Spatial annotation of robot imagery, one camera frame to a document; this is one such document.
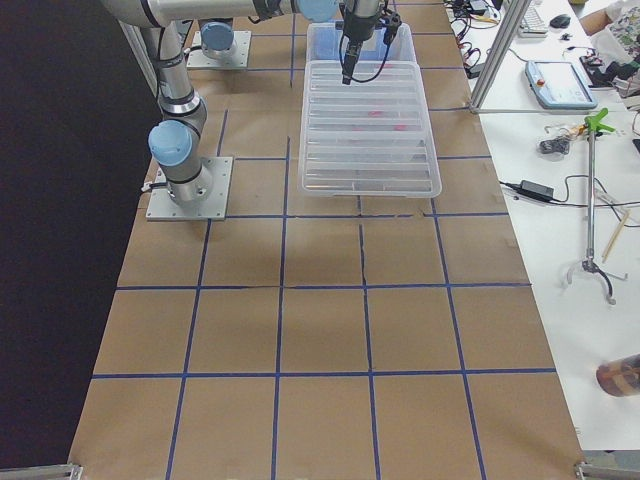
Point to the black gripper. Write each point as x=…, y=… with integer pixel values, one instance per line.
x=356, y=26

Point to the clear plastic box lid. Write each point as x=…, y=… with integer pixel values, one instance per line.
x=344, y=152

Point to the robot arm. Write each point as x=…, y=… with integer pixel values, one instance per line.
x=217, y=35
x=173, y=143

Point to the black computer mouse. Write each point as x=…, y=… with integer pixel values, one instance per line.
x=561, y=21

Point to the blue teach pendant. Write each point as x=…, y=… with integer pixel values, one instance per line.
x=559, y=86

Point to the black power adapter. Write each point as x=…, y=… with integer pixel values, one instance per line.
x=536, y=191

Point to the brown cylindrical can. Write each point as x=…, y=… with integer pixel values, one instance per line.
x=619, y=378

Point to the aluminium frame post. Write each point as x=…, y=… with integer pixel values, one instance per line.
x=506, y=32

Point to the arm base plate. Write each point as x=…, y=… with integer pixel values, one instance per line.
x=234, y=58
x=205, y=197

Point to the green handled reach grabber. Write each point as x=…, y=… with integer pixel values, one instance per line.
x=594, y=124

